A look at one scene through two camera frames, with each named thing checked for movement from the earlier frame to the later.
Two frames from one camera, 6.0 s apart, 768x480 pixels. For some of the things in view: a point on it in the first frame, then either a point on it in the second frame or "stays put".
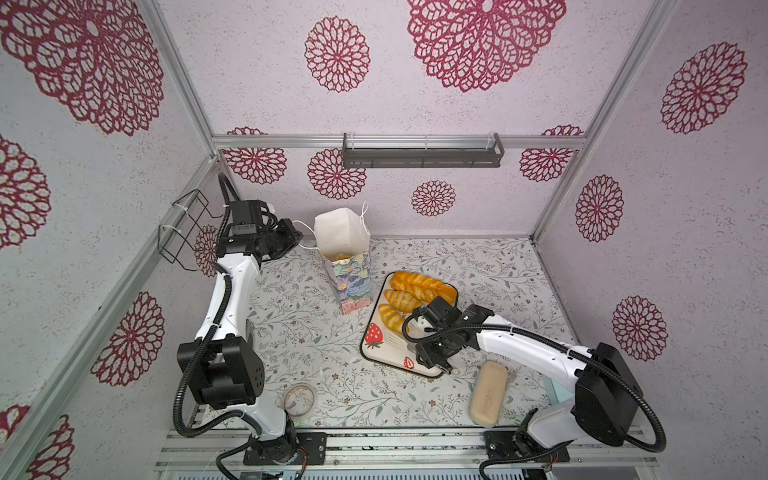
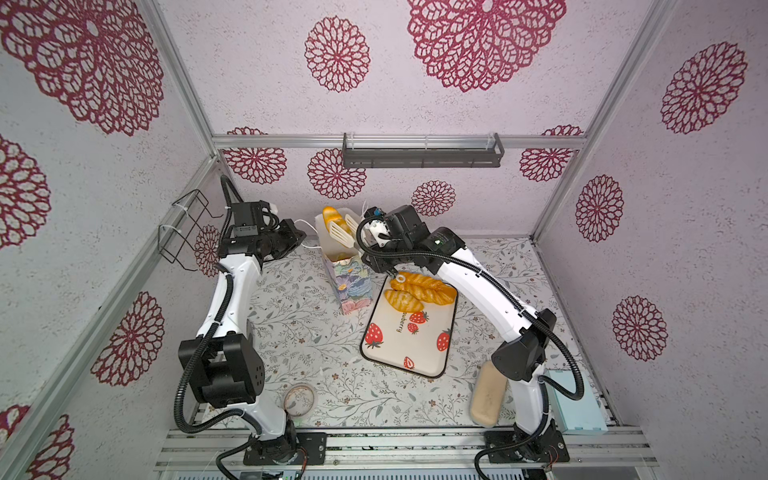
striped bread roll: [393, 318] to [330, 214]
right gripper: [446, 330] to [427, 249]
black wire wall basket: [176, 239] stays put
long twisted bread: [423, 288] stays put
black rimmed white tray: [385, 348] stays put
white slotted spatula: [420, 327] to [346, 235]
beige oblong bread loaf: [490, 386] stays put
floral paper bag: [344, 242] stays put
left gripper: [293, 237] stays put
